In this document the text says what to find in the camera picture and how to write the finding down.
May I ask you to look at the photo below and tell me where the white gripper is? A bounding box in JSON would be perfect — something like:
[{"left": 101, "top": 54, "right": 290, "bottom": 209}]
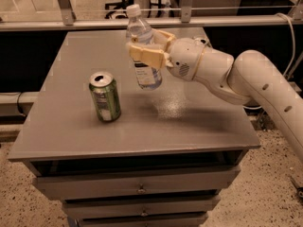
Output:
[{"left": 128, "top": 29, "right": 205, "bottom": 81}]

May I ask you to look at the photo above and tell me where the clear plastic water bottle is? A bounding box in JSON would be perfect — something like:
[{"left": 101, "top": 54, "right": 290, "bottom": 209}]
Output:
[{"left": 126, "top": 4, "right": 162, "bottom": 90}]

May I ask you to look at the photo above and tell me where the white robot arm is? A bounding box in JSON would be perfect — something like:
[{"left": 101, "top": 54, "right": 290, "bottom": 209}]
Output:
[{"left": 126, "top": 29, "right": 303, "bottom": 161}]

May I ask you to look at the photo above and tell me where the grey metal railing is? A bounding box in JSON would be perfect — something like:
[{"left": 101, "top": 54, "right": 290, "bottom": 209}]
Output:
[{"left": 0, "top": 0, "right": 302, "bottom": 31}]

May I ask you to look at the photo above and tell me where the green soda can far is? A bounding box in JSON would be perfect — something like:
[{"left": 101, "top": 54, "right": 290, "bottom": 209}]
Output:
[{"left": 194, "top": 37, "right": 211, "bottom": 47}]

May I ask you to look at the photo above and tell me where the green soda can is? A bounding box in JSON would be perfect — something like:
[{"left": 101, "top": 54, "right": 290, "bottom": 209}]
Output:
[
  {"left": 89, "top": 71, "right": 121, "bottom": 122},
  {"left": 194, "top": 37, "right": 211, "bottom": 47}
]

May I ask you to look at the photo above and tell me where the green soda can near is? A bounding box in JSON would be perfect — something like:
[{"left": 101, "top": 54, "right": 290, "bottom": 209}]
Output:
[{"left": 89, "top": 71, "right": 121, "bottom": 122}]

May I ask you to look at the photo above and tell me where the grey drawer cabinet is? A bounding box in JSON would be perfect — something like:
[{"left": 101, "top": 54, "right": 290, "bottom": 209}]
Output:
[{"left": 8, "top": 27, "right": 262, "bottom": 227}]

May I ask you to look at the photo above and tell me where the top grey drawer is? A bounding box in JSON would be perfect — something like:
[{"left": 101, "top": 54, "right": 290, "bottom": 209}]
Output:
[{"left": 33, "top": 166, "right": 241, "bottom": 200}]

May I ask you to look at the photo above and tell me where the grey drawer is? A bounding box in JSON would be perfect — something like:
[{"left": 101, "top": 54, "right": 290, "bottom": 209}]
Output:
[
  {"left": 62, "top": 195, "right": 220, "bottom": 219},
  {"left": 80, "top": 213, "right": 207, "bottom": 227},
  {"left": 33, "top": 166, "right": 241, "bottom": 200}
]

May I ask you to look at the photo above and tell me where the bottom grey drawer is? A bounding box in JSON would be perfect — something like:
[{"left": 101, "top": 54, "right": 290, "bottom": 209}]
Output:
[{"left": 80, "top": 213, "right": 207, "bottom": 227}]

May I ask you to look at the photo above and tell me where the middle grey drawer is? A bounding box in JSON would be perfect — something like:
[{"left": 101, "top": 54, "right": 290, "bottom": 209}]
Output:
[{"left": 62, "top": 195, "right": 220, "bottom": 219}]

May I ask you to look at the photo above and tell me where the dark object on floor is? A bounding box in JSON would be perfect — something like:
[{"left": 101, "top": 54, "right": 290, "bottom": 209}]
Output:
[{"left": 290, "top": 176, "right": 303, "bottom": 201}]

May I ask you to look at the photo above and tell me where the white cable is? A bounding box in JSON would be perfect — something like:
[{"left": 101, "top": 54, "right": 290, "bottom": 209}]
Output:
[{"left": 250, "top": 12, "right": 297, "bottom": 112}]

